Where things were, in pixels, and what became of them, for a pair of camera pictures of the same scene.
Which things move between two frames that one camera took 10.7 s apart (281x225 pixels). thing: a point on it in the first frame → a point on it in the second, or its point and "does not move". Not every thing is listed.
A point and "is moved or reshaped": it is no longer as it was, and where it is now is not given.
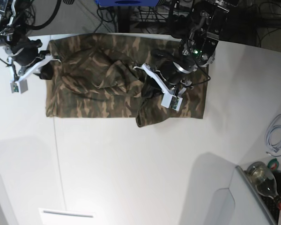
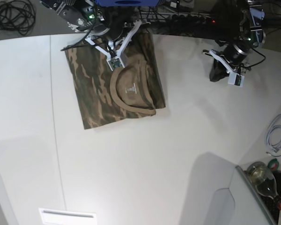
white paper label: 52,216 does not move
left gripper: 25,52 → 121,19
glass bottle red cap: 262,178 does not move
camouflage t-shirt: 94,77 is moved or reshaped
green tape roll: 273,164 does not move
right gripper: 164,63 → 236,53
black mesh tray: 270,203 does not move
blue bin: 128,3 does not move
